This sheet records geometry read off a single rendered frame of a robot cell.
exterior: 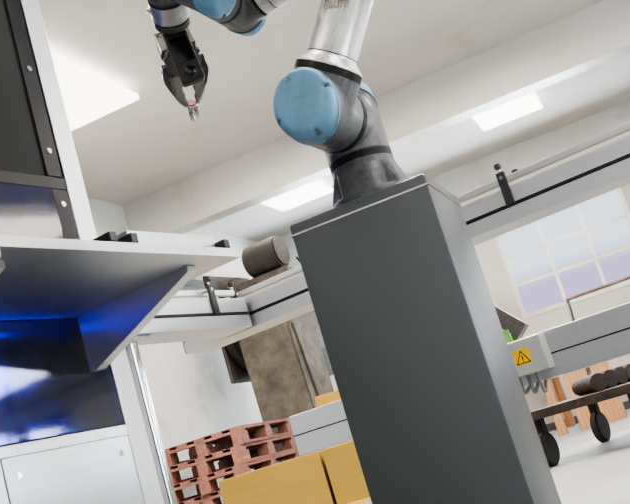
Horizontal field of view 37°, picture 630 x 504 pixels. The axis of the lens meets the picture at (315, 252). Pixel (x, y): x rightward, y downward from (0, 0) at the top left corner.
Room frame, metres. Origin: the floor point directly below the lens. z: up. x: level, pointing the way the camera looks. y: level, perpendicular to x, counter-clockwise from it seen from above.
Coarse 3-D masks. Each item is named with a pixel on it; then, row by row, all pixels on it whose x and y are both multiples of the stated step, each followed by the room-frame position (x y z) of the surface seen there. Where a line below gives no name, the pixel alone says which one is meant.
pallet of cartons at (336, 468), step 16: (320, 400) 5.51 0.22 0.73; (336, 400) 5.50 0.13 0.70; (336, 448) 5.11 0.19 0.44; (352, 448) 5.10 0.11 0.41; (288, 464) 5.13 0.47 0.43; (304, 464) 5.13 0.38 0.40; (320, 464) 5.13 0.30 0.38; (336, 464) 5.11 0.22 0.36; (352, 464) 5.10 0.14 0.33; (224, 480) 5.15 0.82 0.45; (240, 480) 5.15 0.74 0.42; (256, 480) 5.14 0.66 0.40; (272, 480) 5.14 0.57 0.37; (288, 480) 5.13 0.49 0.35; (304, 480) 5.13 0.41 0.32; (320, 480) 5.13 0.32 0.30; (336, 480) 5.11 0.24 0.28; (352, 480) 5.10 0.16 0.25; (224, 496) 5.15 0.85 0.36; (240, 496) 5.15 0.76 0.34; (256, 496) 5.14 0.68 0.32; (272, 496) 5.14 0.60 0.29; (288, 496) 5.13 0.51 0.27; (304, 496) 5.13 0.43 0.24; (320, 496) 5.13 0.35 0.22; (336, 496) 5.11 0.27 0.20; (352, 496) 5.10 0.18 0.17; (368, 496) 5.10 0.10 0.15
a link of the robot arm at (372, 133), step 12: (360, 96) 1.56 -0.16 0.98; (372, 96) 1.60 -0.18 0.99; (372, 108) 1.58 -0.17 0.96; (372, 120) 1.57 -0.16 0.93; (360, 132) 1.54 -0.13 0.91; (372, 132) 1.57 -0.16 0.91; (384, 132) 1.60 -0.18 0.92; (360, 144) 1.56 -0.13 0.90; (372, 144) 1.57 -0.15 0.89; (384, 144) 1.59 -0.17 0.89; (336, 156) 1.58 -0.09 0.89
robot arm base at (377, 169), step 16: (336, 160) 1.58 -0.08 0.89; (352, 160) 1.57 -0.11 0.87; (368, 160) 1.56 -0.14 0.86; (384, 160) 1.57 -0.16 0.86; (336, 176) 1.59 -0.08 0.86; (352, 176) 1.56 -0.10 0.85; (368, 176) 1.55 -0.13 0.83; (384, 176) 1.57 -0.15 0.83; (400, 176) 1.57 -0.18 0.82; (336, 192) 1.60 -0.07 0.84; (352, 192) 1.56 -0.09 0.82; (368, 192) 1.55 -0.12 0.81
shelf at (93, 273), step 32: (32, 256) 1.52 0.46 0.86; (64, 256) 1.57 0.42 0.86; (96, 256) 1.63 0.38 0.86; (128, 256) 1.69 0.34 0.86; (160, 256) 1.76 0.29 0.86; (192, 256) 1.84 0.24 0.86; (224, 256) 1.92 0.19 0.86; (0, 288) 1.65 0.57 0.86; (32, 288) 1.72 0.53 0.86; (64, 288) 1.79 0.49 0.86; (96, 288) 1.86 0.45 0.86; (128, 288) 1.94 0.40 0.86; (0, 320) 1.89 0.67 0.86
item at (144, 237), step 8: (128, 232) 1.71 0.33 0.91; (136, 232) 1.73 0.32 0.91; (144, 232) 1.75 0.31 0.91; (152, 232) 1.77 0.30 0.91; (144, 240) 1.75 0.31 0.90; (152, 240) 1.77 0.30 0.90; (160, 240) 1.79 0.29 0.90; (168, 240) 1.81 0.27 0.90; (176, 240) 1.83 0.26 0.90; (184, 240) 1.85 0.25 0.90; (192, 240) 1.87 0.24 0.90; (200, 240) 1.90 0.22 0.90; (208, 240) 1.92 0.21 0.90
